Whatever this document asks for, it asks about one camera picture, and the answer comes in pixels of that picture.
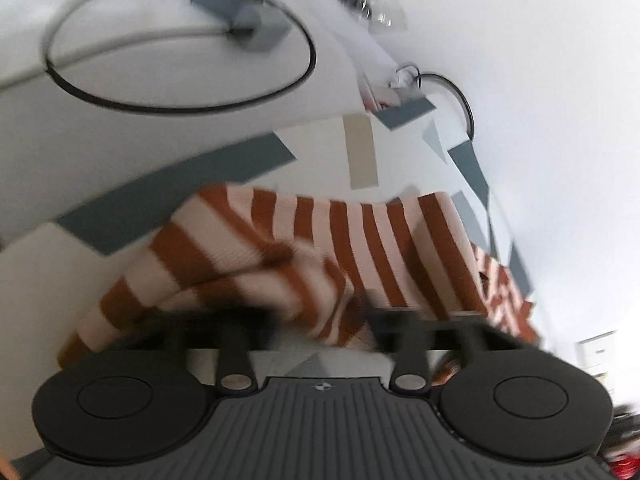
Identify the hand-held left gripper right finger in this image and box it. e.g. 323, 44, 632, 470
362, 305, 541, 396

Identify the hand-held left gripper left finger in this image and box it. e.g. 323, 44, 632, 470
120, 305, 281, 394

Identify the brown white striped garment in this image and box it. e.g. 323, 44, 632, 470
57, 185, 542, 369

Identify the geometric patterned desk mat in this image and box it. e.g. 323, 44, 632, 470
0, 96, 537, 382

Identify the white drawer unit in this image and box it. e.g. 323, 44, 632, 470
576, 329, 619, 380

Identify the clear plastic bag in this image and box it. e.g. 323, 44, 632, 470
339, 0, 409, 32

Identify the black cable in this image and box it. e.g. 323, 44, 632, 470
416, 72, 476, 142
44, 0, 318, 114

